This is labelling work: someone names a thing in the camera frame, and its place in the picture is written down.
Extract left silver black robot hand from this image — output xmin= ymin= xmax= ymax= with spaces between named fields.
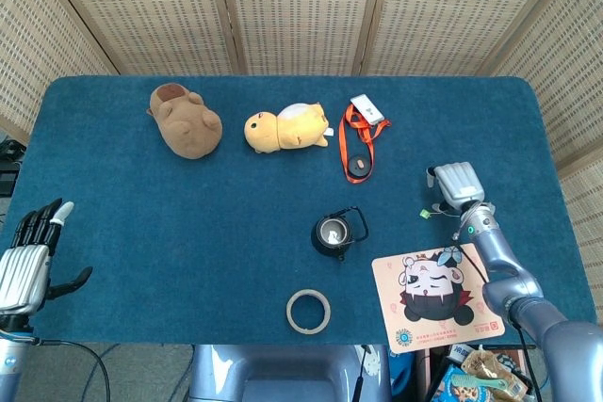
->
xmin=0 ymin=198 xmax=94 ymax=316

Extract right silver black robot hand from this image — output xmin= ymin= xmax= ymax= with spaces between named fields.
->
xmin=426 ymin=161 xmax=486 ymax=213

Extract tea bag with green tag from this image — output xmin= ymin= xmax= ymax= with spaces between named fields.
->
xmin=420 ymin=201 xmax=461 ymax=220

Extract black teapot with bail handle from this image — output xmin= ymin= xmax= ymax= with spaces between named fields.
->
xmin=310 ymin=205 xmax=370 ymax=262

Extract round grey disc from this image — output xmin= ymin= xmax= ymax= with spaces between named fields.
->
xmin=347 ymin=154 xmax=373 ymax=178

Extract snack packages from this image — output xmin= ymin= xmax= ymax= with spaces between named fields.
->
xmin=460 ymin=349 xmax=530 ymax=401

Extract black equipment beside table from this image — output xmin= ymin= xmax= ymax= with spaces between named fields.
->
xmin=0 ymin=136 xmax=23 ymax=196

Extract white badge card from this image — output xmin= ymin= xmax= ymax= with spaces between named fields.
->
xmin=350 ymin=93 xmax=385 ymax=126

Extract cartoon girl mouse pad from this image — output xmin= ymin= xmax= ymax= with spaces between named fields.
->
xmin=371 ymin=242 xmax=506 ymax=355

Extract yellow bear plush toy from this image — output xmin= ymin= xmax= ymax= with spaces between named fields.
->
xmin=243 ymin=101 xmax=335 ymax=155

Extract blue carpet table cover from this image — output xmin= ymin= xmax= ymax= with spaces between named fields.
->
xmin=0 ymin=74 xmax=595 ymax=346

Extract green plastic comb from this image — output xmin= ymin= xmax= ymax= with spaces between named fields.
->
xmin=449 ymin=373 xmax=503 ymax=394

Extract blue cookie box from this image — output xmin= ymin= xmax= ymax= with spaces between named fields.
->
xmin=432 ymin=363 xmax=491 ymax=402

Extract clear packing tape roll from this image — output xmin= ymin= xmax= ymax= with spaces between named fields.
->
xmin=285 ymin=288 xmax=332 ymax=335

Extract brown capybara plush toy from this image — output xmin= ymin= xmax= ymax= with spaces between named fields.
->
xmin=146 ymin=83 xmax=223 ymax=159

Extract woven folding screen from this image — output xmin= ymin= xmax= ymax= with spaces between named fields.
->
xmin=0 ymin=0 xmax=603 ymax=295

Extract silver robot torso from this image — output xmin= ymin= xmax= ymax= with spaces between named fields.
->
xmin=187 ymin=344 xmax=392 ymax=402

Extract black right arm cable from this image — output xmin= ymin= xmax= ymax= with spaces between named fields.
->
xmin=451 ymin=227 xmax=543 ymax=402

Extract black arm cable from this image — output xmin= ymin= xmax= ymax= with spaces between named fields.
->
xmin=32 ymin=336 xmax=112 ymax=402
xmin=451 ymin=227 xmax=543 ymax=402

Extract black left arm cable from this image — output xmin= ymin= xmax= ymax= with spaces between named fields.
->
xmin=32 ymin=336 xmax=112 ymax=402

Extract orange lanyard strap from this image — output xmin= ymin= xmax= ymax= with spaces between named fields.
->
xmin=337 ymin=103 xmax=392 ymax=184

